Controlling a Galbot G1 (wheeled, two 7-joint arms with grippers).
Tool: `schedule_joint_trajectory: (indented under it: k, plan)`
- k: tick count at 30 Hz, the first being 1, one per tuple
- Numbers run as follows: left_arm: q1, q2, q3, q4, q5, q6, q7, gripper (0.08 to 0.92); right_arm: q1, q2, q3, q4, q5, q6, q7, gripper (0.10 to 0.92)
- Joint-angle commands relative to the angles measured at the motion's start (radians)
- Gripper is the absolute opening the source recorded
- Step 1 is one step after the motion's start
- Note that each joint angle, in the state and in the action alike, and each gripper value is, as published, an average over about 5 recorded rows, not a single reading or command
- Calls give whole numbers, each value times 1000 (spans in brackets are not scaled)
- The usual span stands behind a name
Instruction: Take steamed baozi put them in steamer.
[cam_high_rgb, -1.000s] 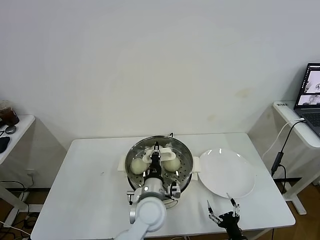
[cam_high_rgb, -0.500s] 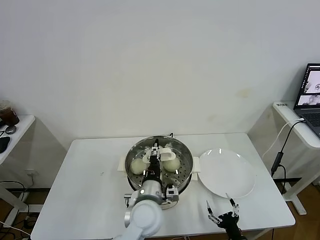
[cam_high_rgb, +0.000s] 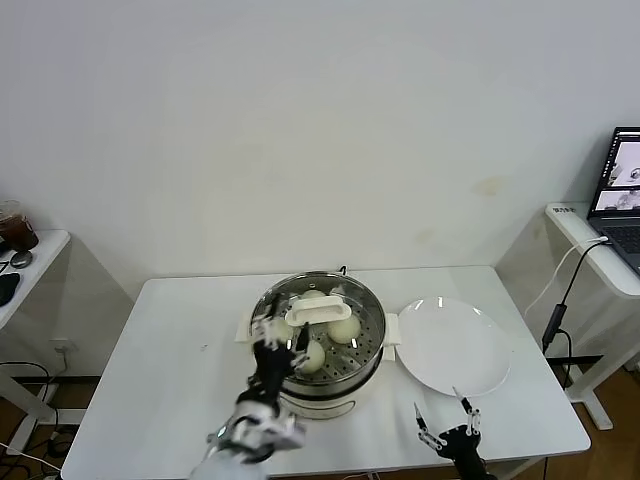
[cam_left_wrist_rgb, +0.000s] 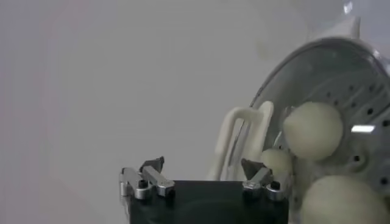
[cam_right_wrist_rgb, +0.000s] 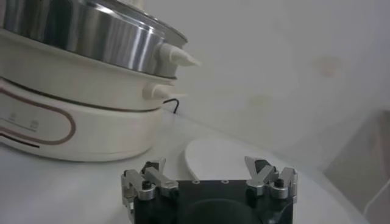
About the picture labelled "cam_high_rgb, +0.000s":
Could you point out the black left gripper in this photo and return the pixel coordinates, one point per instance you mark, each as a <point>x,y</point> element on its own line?
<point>272,367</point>

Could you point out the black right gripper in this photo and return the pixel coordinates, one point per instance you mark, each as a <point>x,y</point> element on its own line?
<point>462,442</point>

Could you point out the white steamed baozi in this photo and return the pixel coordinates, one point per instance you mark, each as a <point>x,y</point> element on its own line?
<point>316,359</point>
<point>345,331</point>
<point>282,331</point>
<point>313,295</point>

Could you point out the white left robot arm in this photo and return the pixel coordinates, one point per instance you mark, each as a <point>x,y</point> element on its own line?
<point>240,415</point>

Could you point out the stainless steel steamer basket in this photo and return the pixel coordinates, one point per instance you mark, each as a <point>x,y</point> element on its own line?
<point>345,376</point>

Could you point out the steel steamer pot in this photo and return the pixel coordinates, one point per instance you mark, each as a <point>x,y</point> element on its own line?
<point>325,407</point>

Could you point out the white round plate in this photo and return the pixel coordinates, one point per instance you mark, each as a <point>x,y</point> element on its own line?
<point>450,345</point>

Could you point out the white desk with laptop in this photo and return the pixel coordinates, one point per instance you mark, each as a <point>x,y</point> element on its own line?
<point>600,270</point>

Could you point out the white desk with cup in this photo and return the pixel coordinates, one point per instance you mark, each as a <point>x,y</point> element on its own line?
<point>45,245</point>

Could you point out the open grey laptop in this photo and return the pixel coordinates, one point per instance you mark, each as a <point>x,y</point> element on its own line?
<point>617,220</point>

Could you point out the brown jar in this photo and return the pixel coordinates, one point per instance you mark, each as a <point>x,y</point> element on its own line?
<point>19,232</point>

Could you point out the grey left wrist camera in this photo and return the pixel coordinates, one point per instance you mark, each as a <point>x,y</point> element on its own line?
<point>290,432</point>

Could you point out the white wall outlet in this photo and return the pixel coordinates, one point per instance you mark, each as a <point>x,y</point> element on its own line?
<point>61,345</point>

